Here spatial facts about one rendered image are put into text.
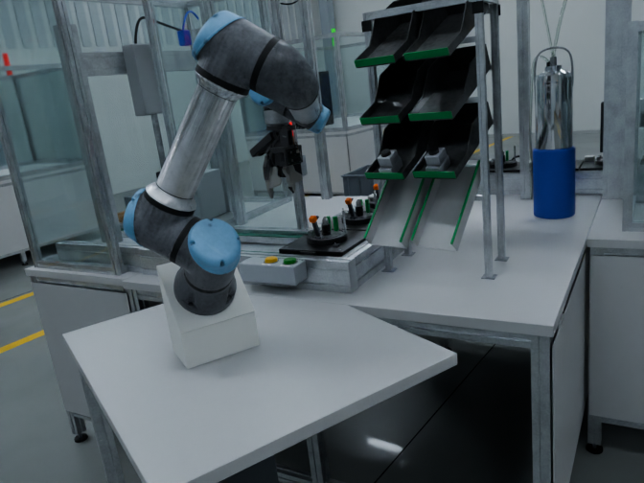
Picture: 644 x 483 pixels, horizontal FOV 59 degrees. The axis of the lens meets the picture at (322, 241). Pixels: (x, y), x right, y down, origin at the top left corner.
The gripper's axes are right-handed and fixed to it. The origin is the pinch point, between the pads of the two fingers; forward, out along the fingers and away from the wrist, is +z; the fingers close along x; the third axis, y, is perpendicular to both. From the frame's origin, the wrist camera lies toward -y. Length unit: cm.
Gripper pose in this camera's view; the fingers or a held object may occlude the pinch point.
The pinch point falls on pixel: (281, 192)
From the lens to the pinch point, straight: 172.7
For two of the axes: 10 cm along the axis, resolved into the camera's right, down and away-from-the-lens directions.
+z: 0.9, 9.7, 2.4
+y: 7.4, 0.9, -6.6
